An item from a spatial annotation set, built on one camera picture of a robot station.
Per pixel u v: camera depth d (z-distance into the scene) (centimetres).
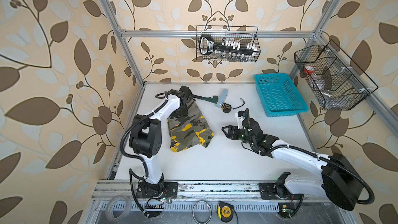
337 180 40
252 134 63
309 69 81
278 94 114
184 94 79
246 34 91
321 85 80
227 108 102
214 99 109
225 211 67
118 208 71
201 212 70
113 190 76
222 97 109
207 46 86
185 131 92
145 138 50
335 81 75
